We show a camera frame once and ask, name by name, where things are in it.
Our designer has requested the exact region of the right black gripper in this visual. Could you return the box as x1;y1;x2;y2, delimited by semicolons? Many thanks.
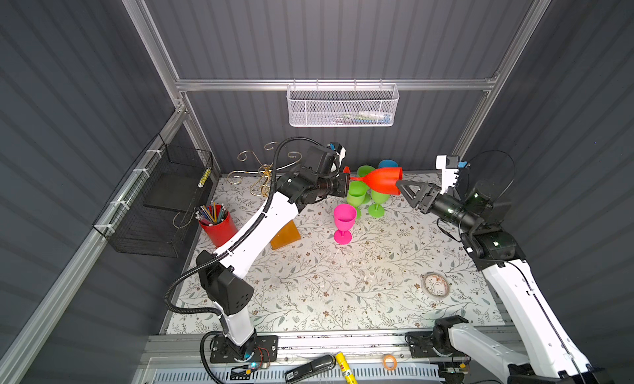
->
395;178;475;235

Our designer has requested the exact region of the green wine glass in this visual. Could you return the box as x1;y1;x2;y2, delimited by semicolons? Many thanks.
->
347;181;368;219
368;190;390;218
357;165;376;179

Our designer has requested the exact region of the pink wine glass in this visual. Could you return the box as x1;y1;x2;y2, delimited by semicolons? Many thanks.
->
334;204;357;245

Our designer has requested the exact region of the red wine glass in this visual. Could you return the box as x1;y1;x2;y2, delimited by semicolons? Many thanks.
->
343;167;403;196

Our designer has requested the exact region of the blue wine glass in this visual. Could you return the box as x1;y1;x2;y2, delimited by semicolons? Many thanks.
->
378;159;399;169

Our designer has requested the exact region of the wooden base wire glass rack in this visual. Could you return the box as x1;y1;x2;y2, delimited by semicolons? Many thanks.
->
227;150;301;250

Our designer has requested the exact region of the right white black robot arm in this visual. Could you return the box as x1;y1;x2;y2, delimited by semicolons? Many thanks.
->
396;180;613;383

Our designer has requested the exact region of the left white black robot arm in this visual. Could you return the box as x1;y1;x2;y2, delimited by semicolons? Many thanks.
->
196;143;350;347

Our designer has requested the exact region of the clear tape roll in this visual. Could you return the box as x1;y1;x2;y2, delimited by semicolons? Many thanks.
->
422;273;451;299

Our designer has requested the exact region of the red pencil cup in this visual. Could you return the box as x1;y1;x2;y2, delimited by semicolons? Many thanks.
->
195;203;238;247

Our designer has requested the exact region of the yellow marker in black basket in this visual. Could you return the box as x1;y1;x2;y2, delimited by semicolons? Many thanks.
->
198;168;211;189

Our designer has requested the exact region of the black stapler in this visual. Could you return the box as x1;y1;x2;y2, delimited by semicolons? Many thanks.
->
284;354;336;384

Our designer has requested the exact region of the yellow glue tube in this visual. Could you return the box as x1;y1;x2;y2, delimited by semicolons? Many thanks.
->
335;353;358;384

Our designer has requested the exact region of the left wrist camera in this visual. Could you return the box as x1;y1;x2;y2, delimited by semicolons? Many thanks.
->
328;142;346;173

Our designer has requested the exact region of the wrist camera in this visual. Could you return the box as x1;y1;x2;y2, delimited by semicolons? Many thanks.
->
435;155;469;194
328;142;346;173

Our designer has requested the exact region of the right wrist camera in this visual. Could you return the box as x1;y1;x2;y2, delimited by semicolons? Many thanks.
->
435;155;469;194

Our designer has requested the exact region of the white wire wall basket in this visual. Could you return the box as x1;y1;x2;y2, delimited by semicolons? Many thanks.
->
286;81;400;127

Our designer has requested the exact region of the black wire wall basket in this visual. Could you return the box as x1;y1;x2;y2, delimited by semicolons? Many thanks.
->
93;136;214;258

